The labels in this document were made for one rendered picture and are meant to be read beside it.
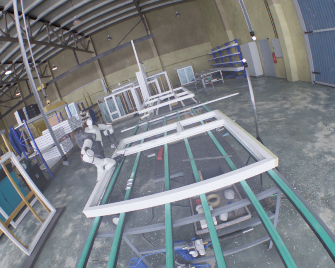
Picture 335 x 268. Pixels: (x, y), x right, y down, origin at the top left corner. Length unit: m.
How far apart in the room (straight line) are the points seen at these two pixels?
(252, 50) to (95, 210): 10.39
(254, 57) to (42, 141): 10.90
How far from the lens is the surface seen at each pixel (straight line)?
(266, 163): 1.23
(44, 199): 3.69
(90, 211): 1.40
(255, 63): 10.72
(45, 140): 6.20
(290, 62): 8.21
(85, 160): 1.71
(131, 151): 2.16
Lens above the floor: 1.65
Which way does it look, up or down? 20 degrees down
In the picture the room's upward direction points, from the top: 19 degrees counter-clockwise
